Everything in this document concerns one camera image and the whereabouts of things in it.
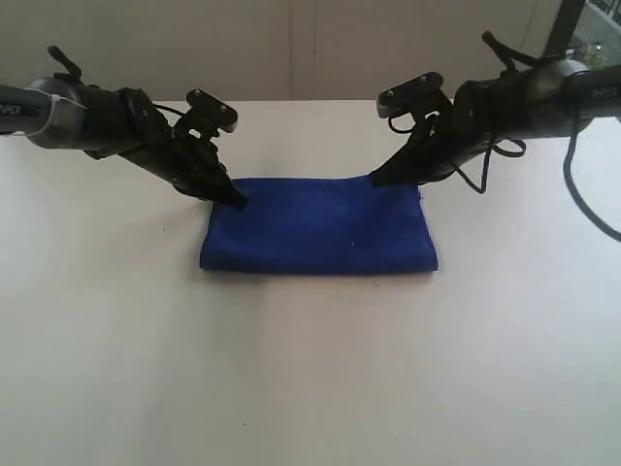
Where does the blue microfiber cloth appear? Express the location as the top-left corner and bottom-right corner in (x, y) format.
(200, 176), (439, 276)

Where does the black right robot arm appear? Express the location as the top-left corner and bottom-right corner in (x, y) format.
(371, 59), (620, 186)

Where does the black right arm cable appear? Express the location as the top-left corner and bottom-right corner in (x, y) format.
(387, 31), (621, 244)

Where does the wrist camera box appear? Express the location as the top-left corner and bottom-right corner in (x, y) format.
(183, 89), (239, 139)
(376, 72), (443, 119)

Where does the green tree outside window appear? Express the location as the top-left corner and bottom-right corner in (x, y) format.
(576, 44), (606, 69)

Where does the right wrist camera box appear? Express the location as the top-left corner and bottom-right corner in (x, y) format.
(376, 72), (443, 119)

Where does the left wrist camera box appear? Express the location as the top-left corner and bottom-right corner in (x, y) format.
(183, 89), (239, 139)

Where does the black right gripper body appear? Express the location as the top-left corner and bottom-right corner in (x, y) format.
(398, 96), (490, 184)

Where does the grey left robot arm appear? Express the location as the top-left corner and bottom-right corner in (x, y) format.
(1, 75), (247, 209)

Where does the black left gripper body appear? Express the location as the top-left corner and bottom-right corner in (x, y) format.
(120, 88), (228, 199)

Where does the black window frame post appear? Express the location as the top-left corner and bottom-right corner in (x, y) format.
(543, 0), (586, 55)

